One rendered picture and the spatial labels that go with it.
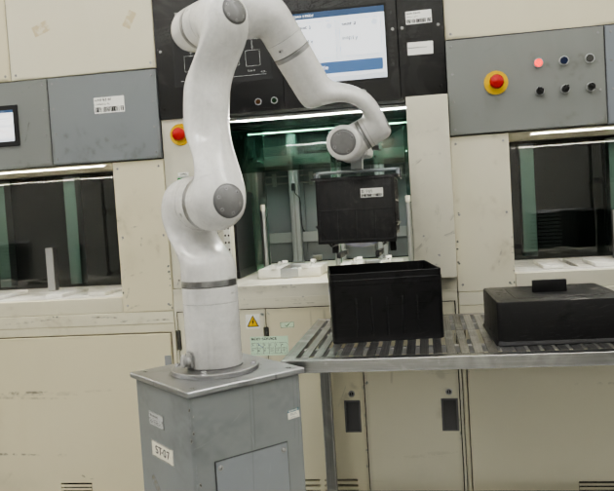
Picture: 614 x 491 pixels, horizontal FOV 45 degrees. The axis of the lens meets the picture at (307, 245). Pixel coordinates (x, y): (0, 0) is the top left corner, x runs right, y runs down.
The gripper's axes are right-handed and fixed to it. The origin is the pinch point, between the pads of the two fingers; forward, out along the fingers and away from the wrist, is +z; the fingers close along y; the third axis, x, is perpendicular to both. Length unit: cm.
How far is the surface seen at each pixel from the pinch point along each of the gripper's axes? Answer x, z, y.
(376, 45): 31.6, 15.1, 6.2
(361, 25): 37.7, 15.1, 1.9
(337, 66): 26.3, 15.0, -5.7
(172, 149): 5, 15, -59
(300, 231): -25, 99, -34
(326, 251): -35, 105, -25
